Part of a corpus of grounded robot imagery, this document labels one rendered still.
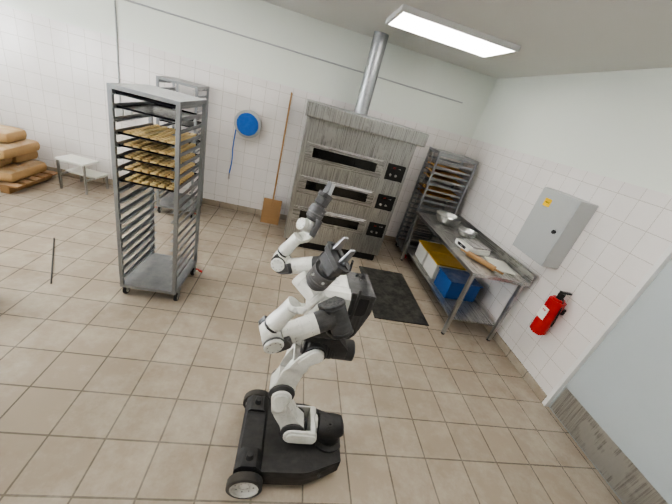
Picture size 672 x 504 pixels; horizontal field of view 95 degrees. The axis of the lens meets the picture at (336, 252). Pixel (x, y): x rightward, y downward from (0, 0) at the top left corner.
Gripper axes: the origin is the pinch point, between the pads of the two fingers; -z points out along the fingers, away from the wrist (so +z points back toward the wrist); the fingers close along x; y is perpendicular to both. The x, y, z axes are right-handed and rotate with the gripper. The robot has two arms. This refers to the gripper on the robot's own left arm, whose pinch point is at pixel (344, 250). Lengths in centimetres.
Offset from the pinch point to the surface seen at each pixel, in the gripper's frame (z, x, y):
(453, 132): 8, 271, 411
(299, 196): 171, 240, 182
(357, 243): 189, 175, 274
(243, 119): 159, 381, 132
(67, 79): 244, 496, -64
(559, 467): 95, -136, 232
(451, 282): 109, 47, 296
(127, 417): 196, 17, -32
